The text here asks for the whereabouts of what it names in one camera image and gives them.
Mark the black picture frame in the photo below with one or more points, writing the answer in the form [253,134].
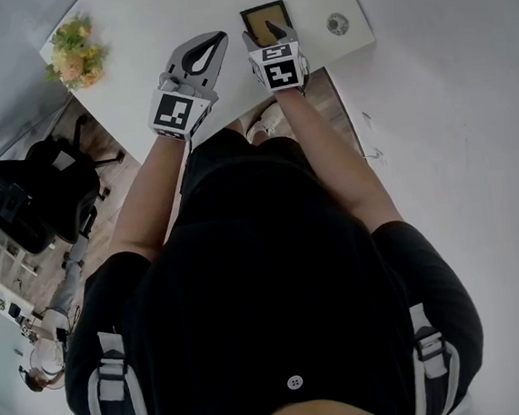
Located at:
[264,17]

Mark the black shorts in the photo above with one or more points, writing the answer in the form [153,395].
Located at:
[243,176]

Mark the white shelf unit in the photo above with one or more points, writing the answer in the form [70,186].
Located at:
[4,254]

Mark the yellow flower bouquet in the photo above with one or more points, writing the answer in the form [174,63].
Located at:
[73,55]

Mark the person's right white shoe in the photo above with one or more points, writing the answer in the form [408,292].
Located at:
[269,116]

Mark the person's right forearm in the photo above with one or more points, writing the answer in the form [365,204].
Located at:
[327,150]

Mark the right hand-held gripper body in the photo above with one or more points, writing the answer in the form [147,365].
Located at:
[280,72]

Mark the black office chair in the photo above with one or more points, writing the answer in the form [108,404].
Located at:
[44,195]

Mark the white shirt button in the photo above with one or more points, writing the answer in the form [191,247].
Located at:
[295,383]

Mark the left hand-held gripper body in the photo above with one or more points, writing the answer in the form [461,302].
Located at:
[170,112]

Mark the black shirt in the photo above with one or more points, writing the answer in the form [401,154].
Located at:
[270,319]

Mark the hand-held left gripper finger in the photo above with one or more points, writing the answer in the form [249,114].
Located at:
[216,67]
[176,57]

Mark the small black box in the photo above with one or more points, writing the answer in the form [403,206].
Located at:
[14,311]

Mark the person's left forearm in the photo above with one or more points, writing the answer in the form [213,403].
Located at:
[144,190]

